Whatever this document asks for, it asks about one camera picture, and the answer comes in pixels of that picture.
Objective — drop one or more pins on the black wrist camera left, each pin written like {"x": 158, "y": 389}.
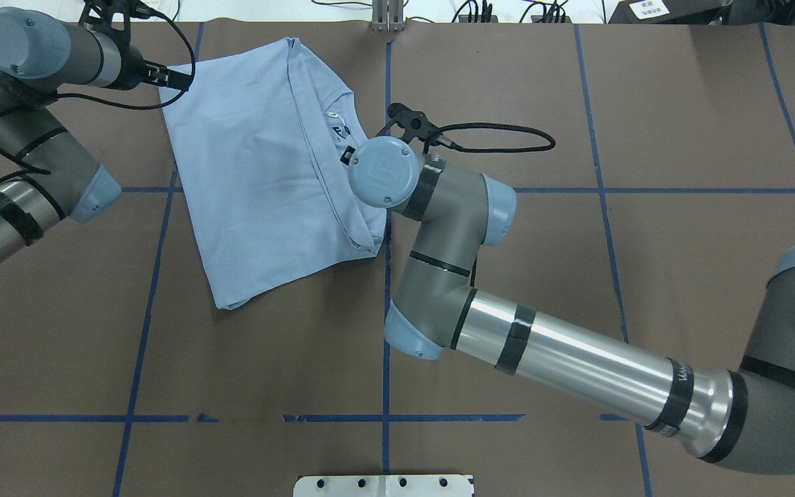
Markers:
{"x": 105, "y": 13}

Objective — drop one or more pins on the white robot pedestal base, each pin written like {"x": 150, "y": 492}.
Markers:
{"x": 386, "y": 485}

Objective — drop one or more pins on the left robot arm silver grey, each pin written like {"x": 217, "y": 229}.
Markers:
{"x": 56, "y": 177}

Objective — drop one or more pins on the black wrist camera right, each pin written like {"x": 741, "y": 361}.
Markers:
{"x": 415, "y": 125}

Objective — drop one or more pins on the light blue t-shirt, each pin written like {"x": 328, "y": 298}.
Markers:
{"x": 257, "y": 140}

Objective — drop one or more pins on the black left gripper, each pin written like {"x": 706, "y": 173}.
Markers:
{"x": 134, "y": 70}

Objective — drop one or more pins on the aluminium frame post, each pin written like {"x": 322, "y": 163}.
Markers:
{"x": 387, "y": 16}

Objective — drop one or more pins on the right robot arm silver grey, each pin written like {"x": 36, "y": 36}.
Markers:
{"x": 742, "y": 420}

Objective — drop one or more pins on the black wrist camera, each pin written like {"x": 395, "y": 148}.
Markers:
{"x": 105, "y": 13}
{"x": 415, "y": 125}

